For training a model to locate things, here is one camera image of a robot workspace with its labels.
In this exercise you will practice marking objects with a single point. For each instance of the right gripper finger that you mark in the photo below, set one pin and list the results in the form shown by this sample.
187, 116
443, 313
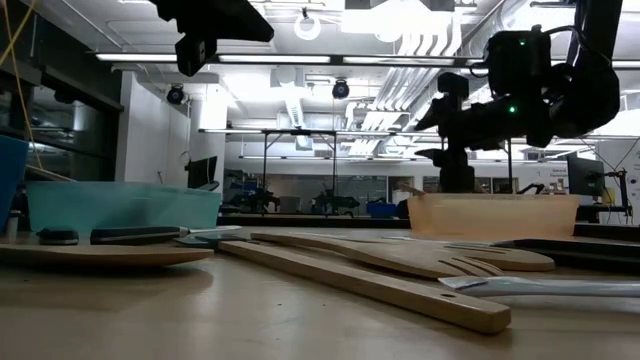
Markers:
436, 156
435, 117

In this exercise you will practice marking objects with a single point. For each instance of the wooden turner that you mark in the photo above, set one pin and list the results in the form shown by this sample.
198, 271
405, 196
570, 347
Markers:
412, 190

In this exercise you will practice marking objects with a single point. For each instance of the wooden forked spatula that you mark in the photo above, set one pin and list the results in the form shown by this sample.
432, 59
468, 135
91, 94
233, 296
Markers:
400, 260

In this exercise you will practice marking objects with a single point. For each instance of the wooden slotted spatula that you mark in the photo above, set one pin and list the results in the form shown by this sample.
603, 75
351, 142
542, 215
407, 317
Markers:
525, 259

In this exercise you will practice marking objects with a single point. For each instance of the wooden spoon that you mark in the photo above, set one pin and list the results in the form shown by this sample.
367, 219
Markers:
100, 256

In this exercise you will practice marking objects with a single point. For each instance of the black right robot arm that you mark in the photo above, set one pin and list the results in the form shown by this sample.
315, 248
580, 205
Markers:
585, 95

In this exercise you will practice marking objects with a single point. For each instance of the background black robot arm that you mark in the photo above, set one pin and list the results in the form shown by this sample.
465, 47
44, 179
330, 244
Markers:
260, 200
335, 202

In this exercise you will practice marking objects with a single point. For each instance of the overhead LED light bar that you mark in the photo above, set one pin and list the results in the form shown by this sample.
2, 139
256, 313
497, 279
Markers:
275, 58

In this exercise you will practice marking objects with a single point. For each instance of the background blue bin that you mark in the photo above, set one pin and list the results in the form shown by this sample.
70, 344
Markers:
382, 209

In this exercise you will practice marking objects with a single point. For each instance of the orange translucent plastic bin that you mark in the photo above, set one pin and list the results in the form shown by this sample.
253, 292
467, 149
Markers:
495, 215

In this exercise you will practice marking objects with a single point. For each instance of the black desk monitor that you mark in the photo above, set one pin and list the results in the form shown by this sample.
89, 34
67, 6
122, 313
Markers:
585, 175

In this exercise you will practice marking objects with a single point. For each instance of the green translucent plastic bin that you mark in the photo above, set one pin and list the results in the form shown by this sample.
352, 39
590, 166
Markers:
125, 207

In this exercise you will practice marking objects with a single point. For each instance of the dark blue plastic bin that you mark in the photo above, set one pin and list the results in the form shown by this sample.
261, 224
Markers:
10, 175

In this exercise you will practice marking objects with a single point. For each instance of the white bottle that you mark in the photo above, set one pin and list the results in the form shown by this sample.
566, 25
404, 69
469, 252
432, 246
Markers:
12, 225

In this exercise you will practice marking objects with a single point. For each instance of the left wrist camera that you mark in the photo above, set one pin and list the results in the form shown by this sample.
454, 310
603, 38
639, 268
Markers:
195, 55

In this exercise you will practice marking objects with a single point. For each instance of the black ceiling camera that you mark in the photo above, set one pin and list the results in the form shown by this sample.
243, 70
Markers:
340, 90
176, 95

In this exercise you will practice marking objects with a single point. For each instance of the black metal table frame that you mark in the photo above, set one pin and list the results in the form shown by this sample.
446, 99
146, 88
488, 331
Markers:
330, 221

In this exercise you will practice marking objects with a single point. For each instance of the black wall monitor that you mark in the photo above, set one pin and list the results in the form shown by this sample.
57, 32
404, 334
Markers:
202, 170

